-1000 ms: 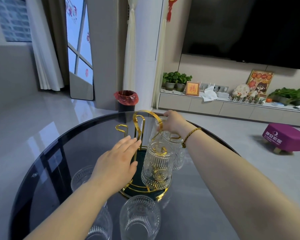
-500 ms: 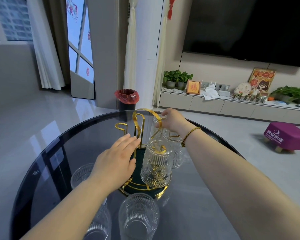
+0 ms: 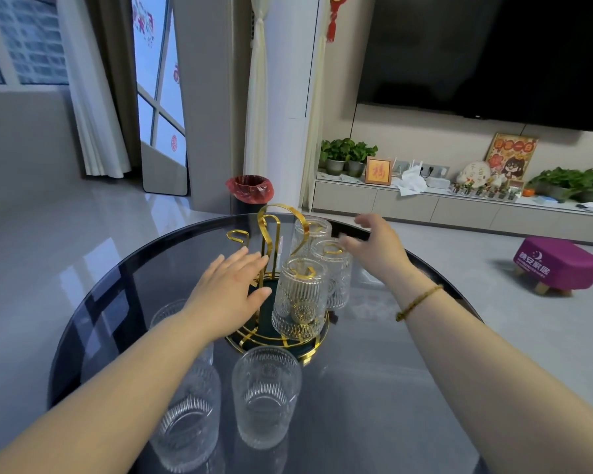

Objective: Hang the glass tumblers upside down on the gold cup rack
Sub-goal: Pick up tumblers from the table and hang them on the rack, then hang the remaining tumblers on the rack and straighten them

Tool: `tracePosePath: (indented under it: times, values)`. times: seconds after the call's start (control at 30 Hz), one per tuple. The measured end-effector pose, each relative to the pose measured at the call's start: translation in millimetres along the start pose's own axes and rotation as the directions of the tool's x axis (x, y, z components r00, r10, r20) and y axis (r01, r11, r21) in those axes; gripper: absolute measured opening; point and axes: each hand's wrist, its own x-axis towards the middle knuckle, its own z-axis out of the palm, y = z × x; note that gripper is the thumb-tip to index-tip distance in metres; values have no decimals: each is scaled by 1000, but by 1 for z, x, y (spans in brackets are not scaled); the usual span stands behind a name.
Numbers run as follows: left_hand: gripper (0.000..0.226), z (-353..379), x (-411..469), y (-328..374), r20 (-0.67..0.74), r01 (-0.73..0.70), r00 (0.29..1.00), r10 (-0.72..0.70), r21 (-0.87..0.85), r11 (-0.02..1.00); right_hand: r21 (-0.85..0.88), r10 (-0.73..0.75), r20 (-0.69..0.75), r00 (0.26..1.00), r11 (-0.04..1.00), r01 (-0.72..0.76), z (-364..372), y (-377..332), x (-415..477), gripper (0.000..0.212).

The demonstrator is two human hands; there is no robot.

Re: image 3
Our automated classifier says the row of small potted plants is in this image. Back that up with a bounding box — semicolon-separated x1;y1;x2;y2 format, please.
449;181;523;201

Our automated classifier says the purple upholstered stool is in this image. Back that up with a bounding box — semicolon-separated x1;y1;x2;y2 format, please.
513;236;593;297

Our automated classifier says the round dark glass table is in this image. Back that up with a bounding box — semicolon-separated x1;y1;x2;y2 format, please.
47;213;490;474

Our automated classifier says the beige low media cabinet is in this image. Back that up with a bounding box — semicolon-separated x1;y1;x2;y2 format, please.
311;174;593;246

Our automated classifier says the person's left hand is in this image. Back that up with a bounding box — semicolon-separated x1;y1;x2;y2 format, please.
180;246;273;344

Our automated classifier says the white standing air conditioner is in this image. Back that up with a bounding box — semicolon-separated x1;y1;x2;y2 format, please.
266;0;327;213

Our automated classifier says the round white decorated plaque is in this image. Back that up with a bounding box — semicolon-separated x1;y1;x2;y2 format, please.
457;161;492;187

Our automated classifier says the black bin with red bag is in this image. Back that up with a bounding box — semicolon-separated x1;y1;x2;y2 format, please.
225;174;275;215

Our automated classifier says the black wall television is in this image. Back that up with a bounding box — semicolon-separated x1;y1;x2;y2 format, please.
356;0;593;133

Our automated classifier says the large window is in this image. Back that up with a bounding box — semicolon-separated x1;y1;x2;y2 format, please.
0;0;69;86

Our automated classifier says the red hanging ornament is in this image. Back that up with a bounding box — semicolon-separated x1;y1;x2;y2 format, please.
325;0;351;43

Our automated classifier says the white window curtain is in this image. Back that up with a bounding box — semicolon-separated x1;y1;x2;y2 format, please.
54;0;132;179

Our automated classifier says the grey wall outlet strip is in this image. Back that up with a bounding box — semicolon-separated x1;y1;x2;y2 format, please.
393;161;451;178

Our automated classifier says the person's left forearm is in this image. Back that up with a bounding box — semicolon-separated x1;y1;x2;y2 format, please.
0;310;218;474

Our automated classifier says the standing floor mirror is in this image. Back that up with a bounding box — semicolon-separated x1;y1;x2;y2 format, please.
130;0;190;197

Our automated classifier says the crumpled white tissue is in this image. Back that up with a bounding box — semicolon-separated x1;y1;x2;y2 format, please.
393;165;428;197

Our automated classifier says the person's right hand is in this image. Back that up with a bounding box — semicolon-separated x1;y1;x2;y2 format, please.
338;213;421;292

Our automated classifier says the large leafy green plant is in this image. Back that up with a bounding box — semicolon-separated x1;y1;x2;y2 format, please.
527;166;593;204

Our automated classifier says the braided yellow-black bracelet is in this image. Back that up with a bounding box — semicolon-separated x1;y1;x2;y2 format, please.
395;284;445;323

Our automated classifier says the small orange framed picture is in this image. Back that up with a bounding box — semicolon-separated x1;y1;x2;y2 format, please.
364;156;393;187

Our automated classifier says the gold metal cup rack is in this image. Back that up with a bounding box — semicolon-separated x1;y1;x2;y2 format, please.
225;203;331;367

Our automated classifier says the brown window curtain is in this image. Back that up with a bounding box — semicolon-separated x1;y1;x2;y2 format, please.
86;0;142;169

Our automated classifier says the cream tied curtain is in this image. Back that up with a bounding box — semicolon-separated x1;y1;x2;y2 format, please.
300;0;337;211
242;0;273;178

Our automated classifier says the colourful cartoon poster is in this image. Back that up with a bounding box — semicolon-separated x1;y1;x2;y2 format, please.
484;132;538;182

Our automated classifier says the person's right forearm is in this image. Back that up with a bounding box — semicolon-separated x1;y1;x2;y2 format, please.
395;269;593;474

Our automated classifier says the clear embossed drinking glass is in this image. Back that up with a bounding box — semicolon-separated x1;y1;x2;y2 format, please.
310;239;353;311
150;298;214;366
290;215;333;262
271;257;329;342
150;359;222;473
231;346;303;451

